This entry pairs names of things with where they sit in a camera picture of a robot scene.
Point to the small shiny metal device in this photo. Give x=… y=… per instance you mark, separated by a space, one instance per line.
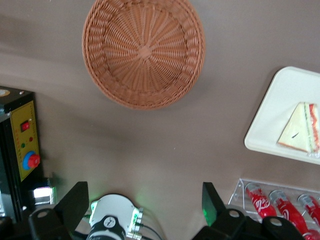
x=41 y=193

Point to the triangular sandwich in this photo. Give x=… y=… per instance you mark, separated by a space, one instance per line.
x=297 y=130

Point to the brown round wicker basket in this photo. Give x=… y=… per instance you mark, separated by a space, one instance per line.
x=143 y=52

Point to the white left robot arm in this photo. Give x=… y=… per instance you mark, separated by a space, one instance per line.
x=112 y=207

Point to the red emergency stop button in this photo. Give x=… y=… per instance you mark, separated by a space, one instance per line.
x=32 y=160

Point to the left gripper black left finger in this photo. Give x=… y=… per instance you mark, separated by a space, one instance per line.
x=62 y=220

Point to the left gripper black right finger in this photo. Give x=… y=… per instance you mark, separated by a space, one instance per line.
x=220 y=225

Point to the red cola bottle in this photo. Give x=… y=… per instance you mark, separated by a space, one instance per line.
x=290 y=212
x=261 y=202
x=311 y=207
x=311 y=236

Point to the black food warmer cabinet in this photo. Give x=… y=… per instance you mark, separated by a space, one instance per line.
x=26 y=140

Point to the clear acrylic bottle rack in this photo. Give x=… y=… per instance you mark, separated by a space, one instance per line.
x=236 y=197

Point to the beige rectangular tray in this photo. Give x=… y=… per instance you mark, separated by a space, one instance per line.
x=280 y=90

